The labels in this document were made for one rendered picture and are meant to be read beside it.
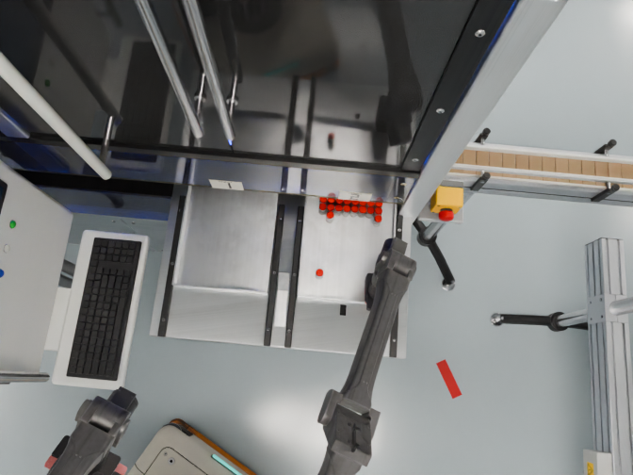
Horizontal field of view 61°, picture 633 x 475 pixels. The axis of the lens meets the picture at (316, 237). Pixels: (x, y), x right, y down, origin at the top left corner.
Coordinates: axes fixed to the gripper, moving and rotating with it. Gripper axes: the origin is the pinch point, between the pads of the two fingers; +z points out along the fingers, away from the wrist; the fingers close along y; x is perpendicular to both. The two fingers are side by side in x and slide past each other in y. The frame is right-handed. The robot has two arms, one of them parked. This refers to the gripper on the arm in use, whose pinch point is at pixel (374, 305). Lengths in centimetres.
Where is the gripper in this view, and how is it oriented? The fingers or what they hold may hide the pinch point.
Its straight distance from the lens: 147.5
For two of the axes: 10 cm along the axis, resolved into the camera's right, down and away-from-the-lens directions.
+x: -10.0, -0.7, -0.2
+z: -0.6, 5.3, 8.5
